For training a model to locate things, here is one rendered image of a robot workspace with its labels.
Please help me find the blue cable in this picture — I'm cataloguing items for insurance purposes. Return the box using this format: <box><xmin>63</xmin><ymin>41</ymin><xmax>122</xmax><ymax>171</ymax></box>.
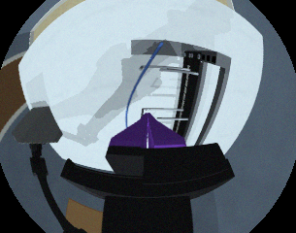
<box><xmin>125</xmin><ymin>42</ymin><xmax>163</xmax><ymax>128</ymax></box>

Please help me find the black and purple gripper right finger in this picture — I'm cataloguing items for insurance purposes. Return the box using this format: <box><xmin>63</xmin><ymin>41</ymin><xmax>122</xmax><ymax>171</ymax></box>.
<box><xmin>148</xmin><ymin>113</ymin><xmax>187</xmax><ymax>148</ymax></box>

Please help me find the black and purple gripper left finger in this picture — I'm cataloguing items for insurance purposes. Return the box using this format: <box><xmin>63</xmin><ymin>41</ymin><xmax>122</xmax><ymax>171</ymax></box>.
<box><xmin>109</xmin><ymin>113</ymin><xmax>148</xmax><ymax>148</ymax></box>

